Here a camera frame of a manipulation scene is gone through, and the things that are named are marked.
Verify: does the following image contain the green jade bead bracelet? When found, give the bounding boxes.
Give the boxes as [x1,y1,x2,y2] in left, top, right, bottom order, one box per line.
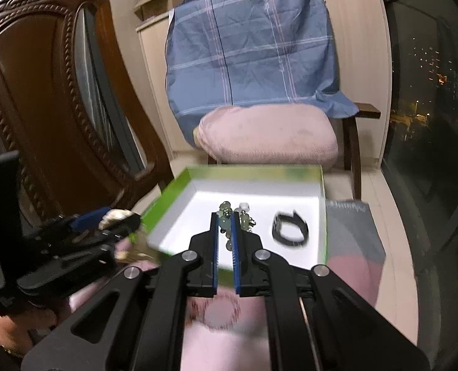
[214,199,258,251]

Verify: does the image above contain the pink seat cushion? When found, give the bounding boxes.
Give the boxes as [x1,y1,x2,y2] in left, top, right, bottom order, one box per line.
[193,103,339,168]

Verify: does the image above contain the green cardboard box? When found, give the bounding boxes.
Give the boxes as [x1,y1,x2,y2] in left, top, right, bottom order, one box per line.
[140,165,328,270]

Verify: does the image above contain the wooden chair with armrest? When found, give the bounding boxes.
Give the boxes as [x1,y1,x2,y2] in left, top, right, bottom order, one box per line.
[207,101,382,199]

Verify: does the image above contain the person left hand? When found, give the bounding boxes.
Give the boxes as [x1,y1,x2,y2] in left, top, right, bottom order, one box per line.
[0,306,58,356]

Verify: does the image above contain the black watch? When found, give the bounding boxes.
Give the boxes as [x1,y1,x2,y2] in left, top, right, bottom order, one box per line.
[272,211,309,248]

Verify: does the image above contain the carved brown wooden chair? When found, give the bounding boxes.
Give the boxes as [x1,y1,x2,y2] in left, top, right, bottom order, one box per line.
[0,0,173,221]

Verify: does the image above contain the red white bead bracelet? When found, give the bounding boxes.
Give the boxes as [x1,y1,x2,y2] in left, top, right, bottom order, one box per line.
[188,291,242,331]

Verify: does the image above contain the pink plaid bedsheet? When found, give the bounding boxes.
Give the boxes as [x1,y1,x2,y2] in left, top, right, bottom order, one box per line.
[68,200,387,371]

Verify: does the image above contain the blue plaid cloth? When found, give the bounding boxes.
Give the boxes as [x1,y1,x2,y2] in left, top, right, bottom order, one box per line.
[165,0,359,145]

